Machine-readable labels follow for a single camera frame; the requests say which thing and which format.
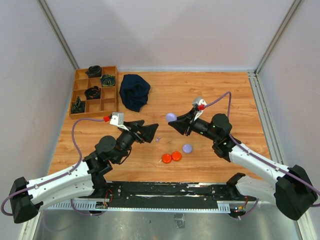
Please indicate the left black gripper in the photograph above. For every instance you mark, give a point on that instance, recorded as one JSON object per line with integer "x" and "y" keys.
{"x": 147, "y": 132}

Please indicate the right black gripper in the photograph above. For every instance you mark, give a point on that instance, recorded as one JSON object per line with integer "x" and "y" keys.
{"x": 184, "y": 123}

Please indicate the purple charging case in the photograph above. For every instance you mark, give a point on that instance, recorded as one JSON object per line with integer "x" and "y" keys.
{"x": 187, "y": 148}
{"x": 170, "y": 117}

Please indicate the orange earbud charging case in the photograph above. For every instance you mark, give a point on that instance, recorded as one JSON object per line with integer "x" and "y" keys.
{"x": 166, "y": 158}

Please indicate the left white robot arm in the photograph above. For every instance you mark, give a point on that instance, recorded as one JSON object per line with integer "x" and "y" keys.
{"x": 85, "y": 178}

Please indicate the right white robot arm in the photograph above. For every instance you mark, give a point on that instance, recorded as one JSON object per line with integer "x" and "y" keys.
{"x": 289, "y": 188}

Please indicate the dark blue cloth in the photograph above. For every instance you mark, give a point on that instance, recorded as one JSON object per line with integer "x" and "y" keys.
{"x": 134, "y": 91}

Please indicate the wooden compartment tray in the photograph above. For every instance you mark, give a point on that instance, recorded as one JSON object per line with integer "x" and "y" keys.
{"x": 107, "y": 104}

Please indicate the green patterned rolled belt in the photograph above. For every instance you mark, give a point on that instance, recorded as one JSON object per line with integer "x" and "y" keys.
{"x": 107, "y": 80}

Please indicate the black rolled belt middle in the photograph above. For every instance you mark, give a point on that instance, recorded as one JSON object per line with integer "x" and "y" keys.
{"x": 93, "y": 93}

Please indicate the black rolled belt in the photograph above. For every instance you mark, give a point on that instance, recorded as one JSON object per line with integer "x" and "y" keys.
{"x": 94, "y": 71}
{"x": 93, "y": 93}

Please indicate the dark folded belt bottom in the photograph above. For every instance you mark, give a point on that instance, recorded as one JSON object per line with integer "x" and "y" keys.
{"x": 78, "y": 106}

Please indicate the black rolled belt top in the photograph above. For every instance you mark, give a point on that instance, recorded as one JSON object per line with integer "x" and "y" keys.
{"x": 94, "y": 71}

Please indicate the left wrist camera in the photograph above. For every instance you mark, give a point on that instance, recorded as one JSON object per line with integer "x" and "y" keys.
{"x": 117, "y": 120}

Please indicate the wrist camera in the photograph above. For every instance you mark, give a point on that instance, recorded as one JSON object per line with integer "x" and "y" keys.
{"x": 199, "y": 104}
{"x": 117, "y": 120}

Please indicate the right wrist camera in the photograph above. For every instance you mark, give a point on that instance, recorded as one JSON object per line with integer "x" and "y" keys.
{"x": 199, "y": 104}

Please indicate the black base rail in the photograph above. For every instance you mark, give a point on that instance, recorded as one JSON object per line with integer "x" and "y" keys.
{"x": 165, "y": 195}

